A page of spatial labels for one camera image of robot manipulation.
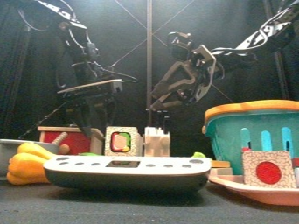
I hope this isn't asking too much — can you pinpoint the teal basket with orange rim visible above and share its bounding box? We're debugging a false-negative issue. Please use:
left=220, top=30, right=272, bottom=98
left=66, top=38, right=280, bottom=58
left=201, top=99, right=299, bottom=176

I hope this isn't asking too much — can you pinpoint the sushi block with red circle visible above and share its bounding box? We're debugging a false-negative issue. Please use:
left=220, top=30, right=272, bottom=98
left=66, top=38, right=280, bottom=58
left=242, top=150, right=298, bottom=189

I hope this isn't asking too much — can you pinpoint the white and black toy scale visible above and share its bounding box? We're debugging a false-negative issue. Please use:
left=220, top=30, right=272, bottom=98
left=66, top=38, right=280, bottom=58
left=42, top=154, right=213, bottom=194

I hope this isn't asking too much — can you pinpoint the tan wooden toy slice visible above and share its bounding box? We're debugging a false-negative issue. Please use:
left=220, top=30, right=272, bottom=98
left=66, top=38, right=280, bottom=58
left=210, top=160, right=233, bottom=176

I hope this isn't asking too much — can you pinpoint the green toy piece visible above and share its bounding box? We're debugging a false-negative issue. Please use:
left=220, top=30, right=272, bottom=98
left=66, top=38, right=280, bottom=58
left=191, top=151, right=209, bottom=159

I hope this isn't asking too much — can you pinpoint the sushi roll block green filling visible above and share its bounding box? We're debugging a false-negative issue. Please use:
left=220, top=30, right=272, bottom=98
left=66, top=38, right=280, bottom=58
left=105, top=125, right=145, bottom=158

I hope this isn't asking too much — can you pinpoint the red wooden toy box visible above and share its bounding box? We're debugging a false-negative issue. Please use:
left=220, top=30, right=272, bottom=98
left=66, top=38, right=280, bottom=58
left=37, top=125, right=106, bottom=156

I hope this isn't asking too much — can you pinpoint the yellow toy pepper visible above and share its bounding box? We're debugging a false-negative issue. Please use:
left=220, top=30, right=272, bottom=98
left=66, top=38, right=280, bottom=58
left=6, top=142, right=59, bottom=186

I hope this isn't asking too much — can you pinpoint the pink toy plate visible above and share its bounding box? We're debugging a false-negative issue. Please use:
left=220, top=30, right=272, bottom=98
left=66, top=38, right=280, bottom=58
left=209, top=174, right=299, bottom=207

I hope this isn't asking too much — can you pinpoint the wooden toy screw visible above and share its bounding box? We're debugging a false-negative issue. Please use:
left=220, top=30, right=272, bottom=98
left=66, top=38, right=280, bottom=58
left=51, top=131, right=70, bottom=146

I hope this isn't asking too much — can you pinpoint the vertical metal frame pole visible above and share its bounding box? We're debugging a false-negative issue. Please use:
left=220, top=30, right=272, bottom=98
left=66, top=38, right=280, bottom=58
left=145, top=0, right=155, bottom=128

